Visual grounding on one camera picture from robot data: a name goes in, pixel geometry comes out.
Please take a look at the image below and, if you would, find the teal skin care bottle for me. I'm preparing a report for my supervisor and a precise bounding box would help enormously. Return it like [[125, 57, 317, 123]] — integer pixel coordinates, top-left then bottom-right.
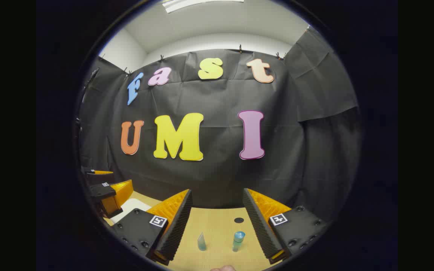
[[232, 231, 246, 252]]

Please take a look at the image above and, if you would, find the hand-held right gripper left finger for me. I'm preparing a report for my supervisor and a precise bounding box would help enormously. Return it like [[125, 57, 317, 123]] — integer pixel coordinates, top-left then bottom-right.
[[112, 189, 194, 266]]

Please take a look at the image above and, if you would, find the ceiling light panel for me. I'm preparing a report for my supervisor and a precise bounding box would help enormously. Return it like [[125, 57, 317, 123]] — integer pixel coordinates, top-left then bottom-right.
[[162, 0, 245, 14]]

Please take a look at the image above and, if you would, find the white suitcase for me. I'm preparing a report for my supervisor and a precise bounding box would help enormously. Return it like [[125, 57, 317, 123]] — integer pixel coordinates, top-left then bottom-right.
[[110, 198, 152, 225]]

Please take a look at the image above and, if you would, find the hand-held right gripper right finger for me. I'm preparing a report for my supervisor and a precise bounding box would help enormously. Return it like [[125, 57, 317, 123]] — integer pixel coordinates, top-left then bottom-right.
[[243, 188, 329, 265]]

